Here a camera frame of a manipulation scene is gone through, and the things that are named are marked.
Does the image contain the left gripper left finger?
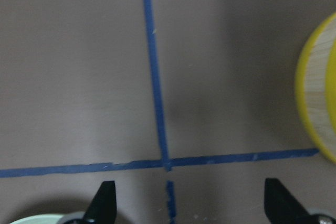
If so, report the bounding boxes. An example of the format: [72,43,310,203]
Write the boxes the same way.
[83,181,117,224]

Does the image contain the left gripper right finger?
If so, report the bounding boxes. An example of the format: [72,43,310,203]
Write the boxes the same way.
[264,178,310,223]

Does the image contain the lower yellow steamer layer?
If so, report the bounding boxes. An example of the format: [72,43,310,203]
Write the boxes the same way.
[295,14,335,163]

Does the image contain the green plate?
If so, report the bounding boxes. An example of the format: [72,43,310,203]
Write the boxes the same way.
[10,214,64,224]

